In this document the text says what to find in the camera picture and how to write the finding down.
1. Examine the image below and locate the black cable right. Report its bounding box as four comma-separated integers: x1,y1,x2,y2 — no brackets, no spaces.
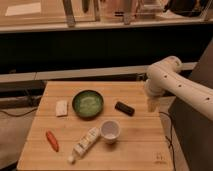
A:
159,111,177,166

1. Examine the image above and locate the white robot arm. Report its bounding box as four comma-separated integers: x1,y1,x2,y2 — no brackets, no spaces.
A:
144,56,213,121

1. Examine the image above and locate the black cable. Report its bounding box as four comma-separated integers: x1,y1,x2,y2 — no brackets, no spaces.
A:
0,107,38,118
159,111,177,166

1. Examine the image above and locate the black eraser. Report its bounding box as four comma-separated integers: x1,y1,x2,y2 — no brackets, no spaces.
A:
115,102,135,116

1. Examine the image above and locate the white ceramic cup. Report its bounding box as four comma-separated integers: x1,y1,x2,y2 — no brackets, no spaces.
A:
100,120,121,144

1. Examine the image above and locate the green bowl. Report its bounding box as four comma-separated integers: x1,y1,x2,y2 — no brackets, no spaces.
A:
72,90,104,119

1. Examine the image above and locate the black cable left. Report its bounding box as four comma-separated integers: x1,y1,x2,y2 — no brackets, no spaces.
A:
0,107,38,118

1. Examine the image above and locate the white rectangular block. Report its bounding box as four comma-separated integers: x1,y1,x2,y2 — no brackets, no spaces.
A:
56,100,68,117

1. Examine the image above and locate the white paper sheet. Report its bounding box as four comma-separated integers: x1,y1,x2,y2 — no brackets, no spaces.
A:
5,2,41,16

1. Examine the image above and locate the white tube bottle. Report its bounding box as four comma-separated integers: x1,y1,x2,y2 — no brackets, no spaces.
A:
68,127,100,164

